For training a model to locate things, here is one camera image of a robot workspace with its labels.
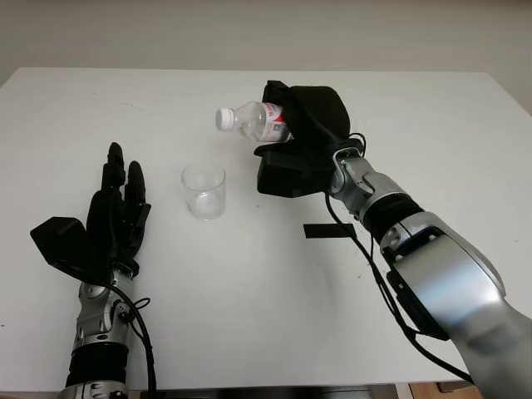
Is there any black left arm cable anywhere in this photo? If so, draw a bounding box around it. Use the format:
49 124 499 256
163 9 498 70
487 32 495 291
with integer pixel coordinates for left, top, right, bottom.
110 276 158 394

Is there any clear glass cup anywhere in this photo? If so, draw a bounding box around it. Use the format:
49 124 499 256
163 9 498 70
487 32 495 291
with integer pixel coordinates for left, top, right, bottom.
180 162 227 220

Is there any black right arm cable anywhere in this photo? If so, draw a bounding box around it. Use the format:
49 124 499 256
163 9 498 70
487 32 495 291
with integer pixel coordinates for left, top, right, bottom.
323 189 475 383

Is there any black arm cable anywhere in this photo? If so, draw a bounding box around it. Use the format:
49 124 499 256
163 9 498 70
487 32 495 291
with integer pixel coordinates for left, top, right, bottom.
110 276 158 394
323 189 475 383

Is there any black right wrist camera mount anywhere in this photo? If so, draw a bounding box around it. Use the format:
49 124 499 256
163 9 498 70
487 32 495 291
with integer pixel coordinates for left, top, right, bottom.
256 147 333 199

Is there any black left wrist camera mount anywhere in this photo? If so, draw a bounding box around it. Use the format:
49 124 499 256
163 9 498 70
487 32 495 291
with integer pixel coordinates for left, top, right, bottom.
29 216 116 279

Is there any black tape strip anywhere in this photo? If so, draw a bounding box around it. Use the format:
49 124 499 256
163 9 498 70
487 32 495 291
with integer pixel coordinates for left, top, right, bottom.
303 223 357 241

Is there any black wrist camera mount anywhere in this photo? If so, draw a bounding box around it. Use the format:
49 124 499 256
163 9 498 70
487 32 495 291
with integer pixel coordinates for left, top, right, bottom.
29 216 116 279
256 147 333 199

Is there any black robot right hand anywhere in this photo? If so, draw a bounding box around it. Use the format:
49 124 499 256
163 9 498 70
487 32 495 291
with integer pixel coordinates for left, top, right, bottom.
254 80 354 167

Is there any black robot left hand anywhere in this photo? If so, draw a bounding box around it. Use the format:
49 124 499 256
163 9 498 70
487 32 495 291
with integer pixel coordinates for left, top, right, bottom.
85 142 151 271

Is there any clear plastic water bottle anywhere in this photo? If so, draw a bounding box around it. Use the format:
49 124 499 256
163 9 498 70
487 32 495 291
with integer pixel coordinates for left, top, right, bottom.
214 101 292 145

